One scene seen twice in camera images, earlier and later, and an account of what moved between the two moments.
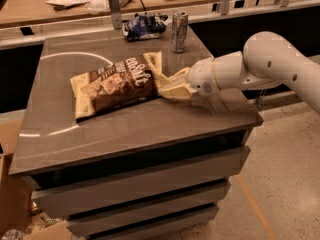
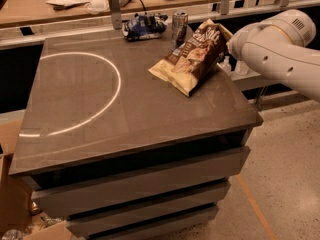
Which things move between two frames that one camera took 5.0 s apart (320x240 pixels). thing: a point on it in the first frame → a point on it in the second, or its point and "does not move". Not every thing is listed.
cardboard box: (16, 209) does not move
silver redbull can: (179, 32) does not move
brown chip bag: (118, 85) → (194, 60)
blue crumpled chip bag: (144, 26) does not move
